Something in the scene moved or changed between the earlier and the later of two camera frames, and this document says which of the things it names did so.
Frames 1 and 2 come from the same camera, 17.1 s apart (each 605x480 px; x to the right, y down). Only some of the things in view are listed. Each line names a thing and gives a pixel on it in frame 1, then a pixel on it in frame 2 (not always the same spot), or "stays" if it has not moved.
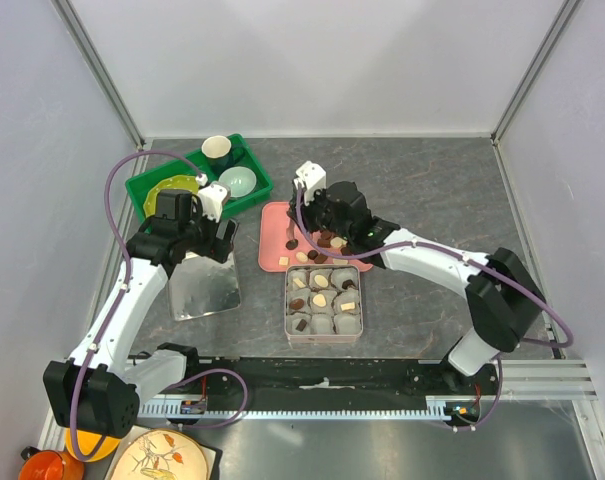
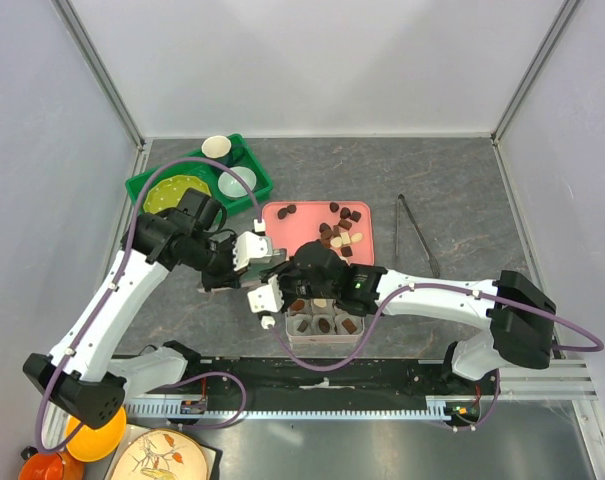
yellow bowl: (88, 442) stays
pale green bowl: (240, 180) stays
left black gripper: (216, 248) → (229, 277)
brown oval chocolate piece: (296, 304) stays
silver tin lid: (201, 285) → (250, 276)
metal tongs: (292, 242) → (434, 265)
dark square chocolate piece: (301, 325) stays
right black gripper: (307, 210) → (281, 272)
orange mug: (51, 464) stays
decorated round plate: (164, 454) stays
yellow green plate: (178, 182) stays
